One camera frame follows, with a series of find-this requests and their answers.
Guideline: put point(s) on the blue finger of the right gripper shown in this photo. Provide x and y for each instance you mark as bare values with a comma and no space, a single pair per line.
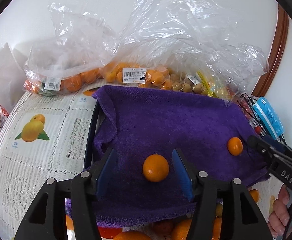
258,144
275,144

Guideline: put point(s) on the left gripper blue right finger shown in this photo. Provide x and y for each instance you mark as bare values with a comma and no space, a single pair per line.
184,173

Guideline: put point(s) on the oval orange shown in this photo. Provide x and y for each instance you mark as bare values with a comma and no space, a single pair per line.
255,194

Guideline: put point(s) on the person's right hand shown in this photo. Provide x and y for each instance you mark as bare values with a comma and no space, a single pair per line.
279,218

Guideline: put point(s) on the purple towel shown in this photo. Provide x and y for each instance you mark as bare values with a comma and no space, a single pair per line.
140,122

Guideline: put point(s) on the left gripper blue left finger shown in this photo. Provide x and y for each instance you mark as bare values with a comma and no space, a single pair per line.
105,171

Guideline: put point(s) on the bag of red sausages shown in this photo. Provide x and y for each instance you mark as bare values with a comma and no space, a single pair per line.
247,111

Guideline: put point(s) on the brown wooden door frame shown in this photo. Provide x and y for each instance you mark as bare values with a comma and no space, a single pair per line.
276,53

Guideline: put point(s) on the white plastic bag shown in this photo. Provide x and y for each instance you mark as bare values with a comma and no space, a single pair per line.
12,79

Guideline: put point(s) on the clear bag of kumquats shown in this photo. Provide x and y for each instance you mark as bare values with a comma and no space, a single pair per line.
163,31

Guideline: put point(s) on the black tray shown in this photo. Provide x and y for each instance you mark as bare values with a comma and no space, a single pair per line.
91,152

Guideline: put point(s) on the small red tomato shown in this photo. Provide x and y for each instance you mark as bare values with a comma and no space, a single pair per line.
258,129

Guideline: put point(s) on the large orange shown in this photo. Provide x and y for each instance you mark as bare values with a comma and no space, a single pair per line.
155,168
132,235

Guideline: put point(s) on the clear bag of longans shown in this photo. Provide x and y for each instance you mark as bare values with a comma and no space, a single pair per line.
236,66

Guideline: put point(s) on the fruit print tablecloth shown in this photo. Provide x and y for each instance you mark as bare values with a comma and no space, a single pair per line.
42,138

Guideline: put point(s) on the small green-yellow fruit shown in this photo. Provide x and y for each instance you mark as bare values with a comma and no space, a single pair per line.
219,210

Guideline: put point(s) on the small red fruit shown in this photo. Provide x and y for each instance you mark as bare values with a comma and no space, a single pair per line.
109,233

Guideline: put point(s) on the blue tissue pack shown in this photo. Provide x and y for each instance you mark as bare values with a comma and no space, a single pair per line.
269,118

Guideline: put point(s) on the yellow snack bag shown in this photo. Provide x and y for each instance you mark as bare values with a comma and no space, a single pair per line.
214,87

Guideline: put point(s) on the small orange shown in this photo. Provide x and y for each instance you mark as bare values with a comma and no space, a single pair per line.
235,146
69,223

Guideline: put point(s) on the red paper bag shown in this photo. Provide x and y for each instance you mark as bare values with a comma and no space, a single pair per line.
3,111

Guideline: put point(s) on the clear bag of tangerines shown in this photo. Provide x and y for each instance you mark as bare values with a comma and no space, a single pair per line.
82,45

